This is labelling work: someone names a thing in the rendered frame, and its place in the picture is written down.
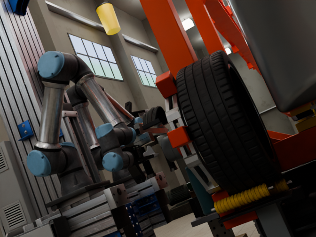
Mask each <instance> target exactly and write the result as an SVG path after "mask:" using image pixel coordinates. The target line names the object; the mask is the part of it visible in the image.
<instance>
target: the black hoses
mask: <svg viewBox="0 0 316 237"><path fill-rule="evenodd" d="M142 121H143V126H142V128H143V130H146V129H148V128H150V127H153V126H155V125H157V124H159V123H162V124H163V125H167V124H168V121H167V118H166V114H165V111H164V109H163V108H162V107H161V106H157V107H152V108H151V109H150V110H149V111H148V112H146V113H144V115H143V118H142Z"/></svg>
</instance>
